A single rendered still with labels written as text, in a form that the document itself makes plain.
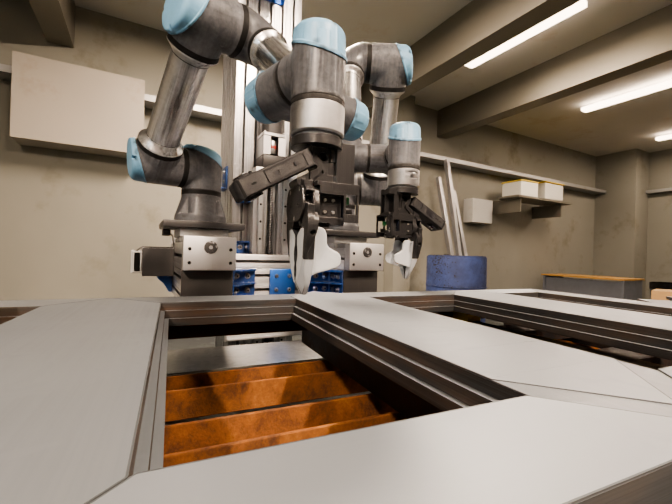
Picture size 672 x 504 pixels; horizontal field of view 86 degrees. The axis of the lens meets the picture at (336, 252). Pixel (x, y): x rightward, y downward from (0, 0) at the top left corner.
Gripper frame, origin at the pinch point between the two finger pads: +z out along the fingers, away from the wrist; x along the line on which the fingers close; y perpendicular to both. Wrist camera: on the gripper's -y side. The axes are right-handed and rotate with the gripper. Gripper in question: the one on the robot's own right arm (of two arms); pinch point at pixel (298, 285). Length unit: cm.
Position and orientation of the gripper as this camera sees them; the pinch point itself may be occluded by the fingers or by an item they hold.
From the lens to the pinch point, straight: 49.5
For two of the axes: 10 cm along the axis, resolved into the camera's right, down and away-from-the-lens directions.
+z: -0.3, 10.0, 0.0
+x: -4.1, -0.1, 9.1
